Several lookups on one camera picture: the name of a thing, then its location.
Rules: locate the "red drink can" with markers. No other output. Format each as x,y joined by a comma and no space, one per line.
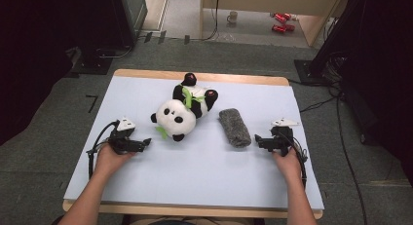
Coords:
290,27
287,16
280,18
278,29

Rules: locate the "person's left hand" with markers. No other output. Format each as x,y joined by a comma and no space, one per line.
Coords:
108,161

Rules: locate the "light blue table mat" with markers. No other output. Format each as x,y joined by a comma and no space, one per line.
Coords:
195,176

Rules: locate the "wooden table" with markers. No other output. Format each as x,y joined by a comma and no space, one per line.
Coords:
227,78

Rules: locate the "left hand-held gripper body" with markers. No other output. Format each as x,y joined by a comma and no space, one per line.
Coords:
121,137

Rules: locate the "black stand base plate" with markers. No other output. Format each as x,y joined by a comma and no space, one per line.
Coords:
308,72

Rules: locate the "light wooden cabinet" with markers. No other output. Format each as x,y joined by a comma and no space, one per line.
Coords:
259,1

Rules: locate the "black cabinet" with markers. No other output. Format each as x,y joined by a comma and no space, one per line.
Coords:
130,17

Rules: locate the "grey fuzzy scarf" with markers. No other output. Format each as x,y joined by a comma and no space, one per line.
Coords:
234,127

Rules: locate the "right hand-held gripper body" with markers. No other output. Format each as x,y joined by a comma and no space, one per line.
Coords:
283,137

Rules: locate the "beige mug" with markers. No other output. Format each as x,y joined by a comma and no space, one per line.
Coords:
232,16

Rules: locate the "person's right hand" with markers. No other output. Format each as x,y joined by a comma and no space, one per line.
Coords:
290,166

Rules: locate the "black square floor plate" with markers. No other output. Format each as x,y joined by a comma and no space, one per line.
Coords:
92,64

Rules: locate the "panda plush toy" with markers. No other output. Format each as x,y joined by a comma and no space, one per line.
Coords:
175,118

